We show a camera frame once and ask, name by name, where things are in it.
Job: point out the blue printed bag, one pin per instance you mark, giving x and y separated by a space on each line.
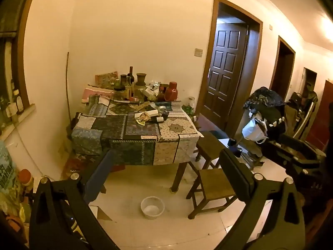
7 169

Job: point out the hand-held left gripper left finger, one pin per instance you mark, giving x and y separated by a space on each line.
100 174

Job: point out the large glass jar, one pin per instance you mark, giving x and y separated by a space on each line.
121 93

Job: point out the red thermos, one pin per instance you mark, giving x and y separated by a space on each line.
171 92

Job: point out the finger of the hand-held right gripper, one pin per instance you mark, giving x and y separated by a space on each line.
301 142
291 156

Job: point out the brown window frame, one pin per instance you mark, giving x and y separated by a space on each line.
22 70

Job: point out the dark brown panel door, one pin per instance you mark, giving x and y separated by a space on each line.
223 70

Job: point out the floral box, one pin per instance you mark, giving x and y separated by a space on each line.
106 78

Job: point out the wooden stool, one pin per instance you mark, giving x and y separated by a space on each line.
208 143
213 185

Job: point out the orange lid jar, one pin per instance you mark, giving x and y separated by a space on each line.
26 179

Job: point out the dark wine bottle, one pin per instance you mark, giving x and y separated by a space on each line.
130 75

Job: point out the crumpled brown paper wrapper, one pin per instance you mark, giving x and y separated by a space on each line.
141 118

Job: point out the brown ceramic vase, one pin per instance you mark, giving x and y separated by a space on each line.
141 79

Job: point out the thin wooden stick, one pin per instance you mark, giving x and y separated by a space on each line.
68 83

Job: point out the cardboard piece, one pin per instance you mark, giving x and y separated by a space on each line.
101 213

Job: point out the glass jar white lid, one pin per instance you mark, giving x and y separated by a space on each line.
191 102

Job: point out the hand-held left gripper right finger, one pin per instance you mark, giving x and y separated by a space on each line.
234 172

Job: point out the dark green coat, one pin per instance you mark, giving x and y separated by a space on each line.
311 93

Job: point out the pink box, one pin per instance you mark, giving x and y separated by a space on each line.
97 93

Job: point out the white face mask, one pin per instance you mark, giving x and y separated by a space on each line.
253 132

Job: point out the white box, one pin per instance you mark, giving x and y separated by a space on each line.
152 113

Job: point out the clothes-covered chair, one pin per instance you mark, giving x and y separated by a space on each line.
265 101

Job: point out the brown door frame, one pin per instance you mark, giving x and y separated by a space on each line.
256 57
273 70

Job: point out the wall light switch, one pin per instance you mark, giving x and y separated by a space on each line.
198 52

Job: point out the table with patterned cloth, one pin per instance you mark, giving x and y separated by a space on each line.
135 135

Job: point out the reddish wooden door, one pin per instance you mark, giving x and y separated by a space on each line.
322 114

